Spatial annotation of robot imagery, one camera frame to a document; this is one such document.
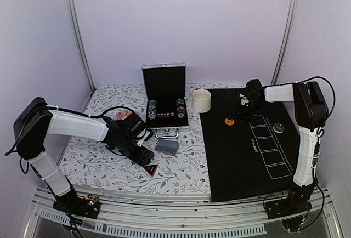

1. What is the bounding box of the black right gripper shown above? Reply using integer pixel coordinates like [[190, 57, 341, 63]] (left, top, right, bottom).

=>
[[228, 99, 267, 122]]

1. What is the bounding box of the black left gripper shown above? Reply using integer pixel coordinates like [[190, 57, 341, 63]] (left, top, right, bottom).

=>
[[118, 135, 152, 167]]

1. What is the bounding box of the orange big blind button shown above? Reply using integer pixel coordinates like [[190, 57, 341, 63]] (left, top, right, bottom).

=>
[[224, 118, 235, 126]]

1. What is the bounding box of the clear dealer button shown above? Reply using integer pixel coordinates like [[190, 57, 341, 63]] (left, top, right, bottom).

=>
[[273, 123, 285, 134]]

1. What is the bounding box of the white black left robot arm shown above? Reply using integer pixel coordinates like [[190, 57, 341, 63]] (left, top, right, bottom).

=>
[[5, 97, 154, 213]]

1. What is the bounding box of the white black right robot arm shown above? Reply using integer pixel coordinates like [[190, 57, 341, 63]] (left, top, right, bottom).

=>
[[226, 76, 336, 188]]

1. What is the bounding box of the red triangular all-in marker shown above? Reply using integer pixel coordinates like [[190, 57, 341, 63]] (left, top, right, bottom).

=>
[[143, 164, 158, 177]]

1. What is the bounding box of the blue playing card deck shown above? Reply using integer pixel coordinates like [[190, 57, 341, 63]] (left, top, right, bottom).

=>
[[155, 139, 179, 156]]

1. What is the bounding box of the floral table cloth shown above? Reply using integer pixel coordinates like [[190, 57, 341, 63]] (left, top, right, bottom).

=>
[[54, 83, 261, 195]]

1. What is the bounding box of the blue green chip stack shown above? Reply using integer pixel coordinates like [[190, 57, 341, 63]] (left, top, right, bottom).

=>
[[148, 100, 157, 120]]

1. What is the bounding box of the row of red dice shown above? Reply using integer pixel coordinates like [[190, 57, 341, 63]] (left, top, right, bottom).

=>
[[156, 112, 176, 118]]

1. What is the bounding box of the white ceramic cup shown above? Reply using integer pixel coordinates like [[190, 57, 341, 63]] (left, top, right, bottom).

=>
[[191, 89, 211, 113]]

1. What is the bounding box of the red patterned bowl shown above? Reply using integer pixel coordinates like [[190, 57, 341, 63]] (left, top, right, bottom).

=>
[[114, 110, 133, 121]]

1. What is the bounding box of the aluminium poker chip case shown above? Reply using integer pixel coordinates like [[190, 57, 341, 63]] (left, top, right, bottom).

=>
[[141, 62, 189, 139]]

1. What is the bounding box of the black poker mat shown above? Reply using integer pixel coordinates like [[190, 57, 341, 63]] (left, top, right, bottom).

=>
[[200, 88, 300, 202]]

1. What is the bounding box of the red black chip stack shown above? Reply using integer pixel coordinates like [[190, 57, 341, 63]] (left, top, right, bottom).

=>
[[176, 99, 185, 118]]

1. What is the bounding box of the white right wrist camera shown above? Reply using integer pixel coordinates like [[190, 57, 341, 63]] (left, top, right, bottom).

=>
[[239, 93, 250, 106]]

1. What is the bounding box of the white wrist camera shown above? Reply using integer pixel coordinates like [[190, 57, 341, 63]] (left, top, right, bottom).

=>
[[135, 129, 154, 146], [239, 93, 250, 106]]

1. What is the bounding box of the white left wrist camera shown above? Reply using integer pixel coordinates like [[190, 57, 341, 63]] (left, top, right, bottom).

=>
[[135, 129, 154, 146]]

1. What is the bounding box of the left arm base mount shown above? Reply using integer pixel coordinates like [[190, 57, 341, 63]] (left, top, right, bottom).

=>
[[53, 186, 101, 219]]

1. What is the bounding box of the right aluminium frame post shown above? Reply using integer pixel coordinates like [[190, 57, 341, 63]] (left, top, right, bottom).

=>
[[270, 0, 298, 85]]

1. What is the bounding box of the aluminium frame post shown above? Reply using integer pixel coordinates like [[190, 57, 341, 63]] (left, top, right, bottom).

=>
[[66, 0, 96, 93], [270, 0, 298, 85]]

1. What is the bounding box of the left aluminium frame post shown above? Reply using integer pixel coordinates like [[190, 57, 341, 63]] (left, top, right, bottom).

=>
[[66, 0, 96, 93]]

